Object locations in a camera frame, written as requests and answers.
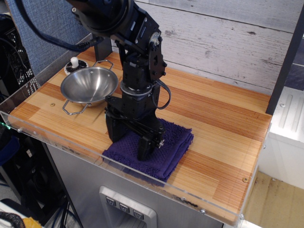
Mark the blue fabric partition panel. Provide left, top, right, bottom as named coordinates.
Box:
left=6, top=0, right=92, bottom=75

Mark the dark right vertical post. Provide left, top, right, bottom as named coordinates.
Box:
left=266, top=6, right=304, bottom=115

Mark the dark left vertical post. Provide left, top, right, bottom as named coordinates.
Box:
left=94, top=38, right=113, bottom=61

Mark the purple towel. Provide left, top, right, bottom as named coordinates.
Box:
left=103, top=119, right=194, bottom=182

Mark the clear acrylic edge guard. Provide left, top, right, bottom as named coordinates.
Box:
left=0, top=33, right=270, bottom=226

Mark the black plastic crate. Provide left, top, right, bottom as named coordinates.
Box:
left=0, top=14, right=34, bottom=95

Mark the yellow object at corner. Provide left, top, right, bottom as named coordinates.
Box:
left=20, top=217, right=43, bottom=228

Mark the stainless steel cabinet front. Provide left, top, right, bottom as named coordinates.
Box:
left=48, top=146, right=223, bottom=228

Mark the stainless steel bowl with handles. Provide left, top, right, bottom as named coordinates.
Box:
left=60, top=59, right=119, bottom=115

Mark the silver button control panel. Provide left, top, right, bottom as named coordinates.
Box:
left=99, top=186, right=157, bottom=228

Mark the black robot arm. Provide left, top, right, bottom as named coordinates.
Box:
left=70, top=0, right=167, bottom=161

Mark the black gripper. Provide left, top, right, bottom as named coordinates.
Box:
left=105, top=93, right=165, bottom=161

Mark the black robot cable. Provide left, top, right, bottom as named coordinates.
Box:
left=14, top=0, right=171, bottom=110

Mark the dark vertical post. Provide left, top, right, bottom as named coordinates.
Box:
left=266, top=6, right=304, bottom=115
left=94, top=38, right=113, bottom=61

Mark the white ribbed appliance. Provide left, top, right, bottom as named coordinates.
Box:
left=258, top=87, right=304, bottom=189

